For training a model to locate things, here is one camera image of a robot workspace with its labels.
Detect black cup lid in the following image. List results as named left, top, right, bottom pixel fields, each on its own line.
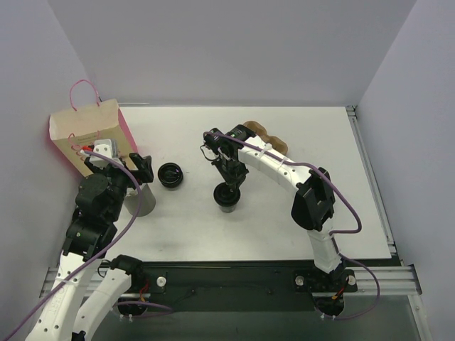
left=213, top=183, right=241, bottom=202
left=158, top=163, right=184, bottom=189

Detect dark transparent coffee cup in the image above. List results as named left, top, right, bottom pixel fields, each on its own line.
left=216, top=199, right=240, bottom=213

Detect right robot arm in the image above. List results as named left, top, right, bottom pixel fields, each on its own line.
left=203, top=124, right=346, bottom=290

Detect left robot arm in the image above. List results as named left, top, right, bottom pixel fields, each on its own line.
left=27, top=149, right=154, bottom=340

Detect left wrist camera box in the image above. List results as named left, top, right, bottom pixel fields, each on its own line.
left=80, top=139, right=120, bottom=168

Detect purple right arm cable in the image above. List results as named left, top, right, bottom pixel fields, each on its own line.
left=213, top=133, right=383, bottom=320

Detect pink and beige paper bag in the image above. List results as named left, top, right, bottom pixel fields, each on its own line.
left=49, top=88, right=138, bottom=176

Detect brown cardboard cup carrier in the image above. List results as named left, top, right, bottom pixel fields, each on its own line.
left=243, top=121, right=289, bottom=156

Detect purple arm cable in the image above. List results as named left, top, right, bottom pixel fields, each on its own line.
left=213, top=133, right=383, bottom=320
left=0, top=151, right=143, bottom=341

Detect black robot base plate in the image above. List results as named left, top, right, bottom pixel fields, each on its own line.
left=120, top=260, right=358, bottom=314

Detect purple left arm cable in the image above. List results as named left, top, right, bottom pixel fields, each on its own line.
left=0, top=151, right=143, bottom=341

